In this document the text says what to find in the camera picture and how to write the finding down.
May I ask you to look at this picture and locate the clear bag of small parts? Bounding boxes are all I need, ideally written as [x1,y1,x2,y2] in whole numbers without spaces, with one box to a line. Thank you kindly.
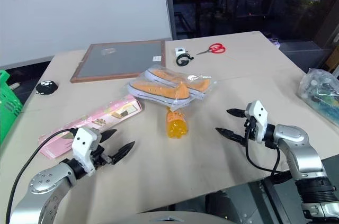
[297,67,339,127]

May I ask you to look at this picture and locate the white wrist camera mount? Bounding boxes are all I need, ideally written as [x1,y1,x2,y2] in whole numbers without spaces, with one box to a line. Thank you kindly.
[70,127,102,177]
[245,100,269,143]

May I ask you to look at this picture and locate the black round eraser with paw print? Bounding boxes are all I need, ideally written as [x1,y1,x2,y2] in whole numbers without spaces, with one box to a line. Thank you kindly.
[35,79,59,95]

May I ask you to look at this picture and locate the pink flat cardboard box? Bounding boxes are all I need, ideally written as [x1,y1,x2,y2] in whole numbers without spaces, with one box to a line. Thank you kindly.
[39,95,145,159]

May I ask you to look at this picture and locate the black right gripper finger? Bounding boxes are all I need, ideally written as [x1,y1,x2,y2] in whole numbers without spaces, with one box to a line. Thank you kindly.
[226,108,247,119]
[215,127,247,146]

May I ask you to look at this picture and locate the green plastic basket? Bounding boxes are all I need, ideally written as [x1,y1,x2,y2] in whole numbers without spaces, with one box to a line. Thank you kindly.
[0,69,24,145]

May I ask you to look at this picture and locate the orange juice bottle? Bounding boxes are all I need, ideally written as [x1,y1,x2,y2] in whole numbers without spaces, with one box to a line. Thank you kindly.
[165,110,189,140]

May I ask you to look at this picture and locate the white partition panel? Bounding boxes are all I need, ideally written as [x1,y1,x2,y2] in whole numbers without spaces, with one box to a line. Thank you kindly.
[0,0,175,67]

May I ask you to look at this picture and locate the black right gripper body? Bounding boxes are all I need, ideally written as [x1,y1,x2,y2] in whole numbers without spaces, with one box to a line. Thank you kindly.
[243,117,260,142]

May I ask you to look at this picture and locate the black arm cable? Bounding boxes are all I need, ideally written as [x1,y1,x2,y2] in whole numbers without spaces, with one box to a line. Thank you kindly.
[5,128,79,224]
[244,119,292,185]

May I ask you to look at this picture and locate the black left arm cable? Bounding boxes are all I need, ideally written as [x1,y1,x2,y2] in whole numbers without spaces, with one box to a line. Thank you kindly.
[5,128,79,224]

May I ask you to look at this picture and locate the wooden framed grey board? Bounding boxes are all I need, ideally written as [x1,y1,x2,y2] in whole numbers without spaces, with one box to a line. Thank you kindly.
[69,40,166,84]

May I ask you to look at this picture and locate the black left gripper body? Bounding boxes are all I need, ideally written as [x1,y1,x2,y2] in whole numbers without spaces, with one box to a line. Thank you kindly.
[90,144,115,171]

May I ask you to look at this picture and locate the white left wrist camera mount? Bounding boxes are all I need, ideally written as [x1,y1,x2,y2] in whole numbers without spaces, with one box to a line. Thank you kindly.
[70,127,102,177]

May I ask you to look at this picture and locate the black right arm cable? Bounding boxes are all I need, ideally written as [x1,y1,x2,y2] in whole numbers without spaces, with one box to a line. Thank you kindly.
[244,119,292,185]

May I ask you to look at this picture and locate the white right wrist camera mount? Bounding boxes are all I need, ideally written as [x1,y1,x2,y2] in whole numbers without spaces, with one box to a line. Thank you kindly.
[245,100,269,143]

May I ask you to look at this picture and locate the bagged orange canvas shoes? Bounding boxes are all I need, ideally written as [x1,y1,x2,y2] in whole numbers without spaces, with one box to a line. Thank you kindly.
[127,62,218,111]

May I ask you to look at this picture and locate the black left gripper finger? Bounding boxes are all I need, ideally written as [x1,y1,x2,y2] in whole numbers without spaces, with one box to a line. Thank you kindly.
[111,140,136,166]
[99,129,118,145]

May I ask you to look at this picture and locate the red handled scissors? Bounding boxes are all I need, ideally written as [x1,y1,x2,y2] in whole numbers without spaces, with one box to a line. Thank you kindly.
[195,43,227,56]

